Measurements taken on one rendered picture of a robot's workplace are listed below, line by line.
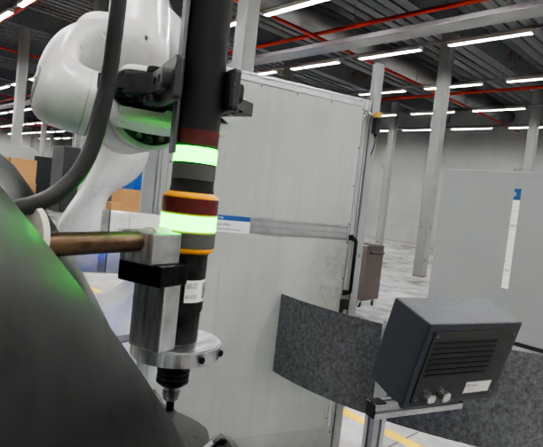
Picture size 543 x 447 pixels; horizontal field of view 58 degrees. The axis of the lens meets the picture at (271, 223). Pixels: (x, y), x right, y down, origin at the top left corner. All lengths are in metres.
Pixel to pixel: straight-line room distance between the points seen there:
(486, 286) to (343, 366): 4.54
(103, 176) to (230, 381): 1.75
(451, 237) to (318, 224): 4.41
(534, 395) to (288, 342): 1.07
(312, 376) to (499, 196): 4.64
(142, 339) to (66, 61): 0.34
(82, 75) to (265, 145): 1.86
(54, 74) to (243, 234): 1.86
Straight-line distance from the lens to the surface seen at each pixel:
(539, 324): 6.51
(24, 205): 0.29
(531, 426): 2.26
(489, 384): 1.20
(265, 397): 2.66
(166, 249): 0.35
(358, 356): 2.25
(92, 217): 0.94
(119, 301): 0.95
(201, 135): 0.38
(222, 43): 0.39
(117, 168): 0.95
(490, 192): 6.68
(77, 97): 0.59
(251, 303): 2.46
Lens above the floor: 1.43
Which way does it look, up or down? 3 degrees down
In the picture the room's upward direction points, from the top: 6 degrees clockwise
